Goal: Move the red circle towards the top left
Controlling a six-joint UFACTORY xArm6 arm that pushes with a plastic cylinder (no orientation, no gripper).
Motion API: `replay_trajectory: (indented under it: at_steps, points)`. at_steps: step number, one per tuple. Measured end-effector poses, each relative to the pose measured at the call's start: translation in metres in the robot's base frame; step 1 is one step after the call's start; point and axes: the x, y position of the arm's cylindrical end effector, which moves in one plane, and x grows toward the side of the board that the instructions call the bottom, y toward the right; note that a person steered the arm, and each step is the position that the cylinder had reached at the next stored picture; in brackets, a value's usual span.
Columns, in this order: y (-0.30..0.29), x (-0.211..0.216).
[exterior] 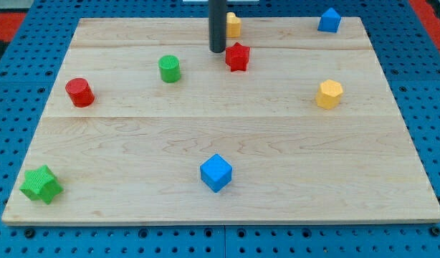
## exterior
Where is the blue cube block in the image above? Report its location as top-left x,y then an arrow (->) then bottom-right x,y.
200,153 -> 233,193

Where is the light wooden board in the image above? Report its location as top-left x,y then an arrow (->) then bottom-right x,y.
2,17 -> 440,226

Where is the red star block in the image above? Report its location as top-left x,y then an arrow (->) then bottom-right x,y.
225,42 -> 250,72

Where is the green cylinder block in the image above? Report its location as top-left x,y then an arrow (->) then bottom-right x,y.
158,55 -> 181,83

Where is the yellow heart block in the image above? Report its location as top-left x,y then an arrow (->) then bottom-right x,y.
226,12 -> 241,38

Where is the yellow hexagon block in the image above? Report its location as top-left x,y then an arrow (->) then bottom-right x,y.
315,80 -> 344,110

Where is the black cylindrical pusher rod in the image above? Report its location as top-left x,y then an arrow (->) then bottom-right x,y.
208,0 -> 226,53

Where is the red cylinder block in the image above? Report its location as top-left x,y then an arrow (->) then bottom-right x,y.
65,78 -> 95,108

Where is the blue pentagon block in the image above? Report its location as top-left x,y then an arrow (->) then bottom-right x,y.
317,7 -> 342,33

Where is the green star block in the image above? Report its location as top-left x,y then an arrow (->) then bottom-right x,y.
19,165 -> 64,204

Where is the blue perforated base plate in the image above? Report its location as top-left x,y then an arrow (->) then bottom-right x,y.
0,0 -> 440,257

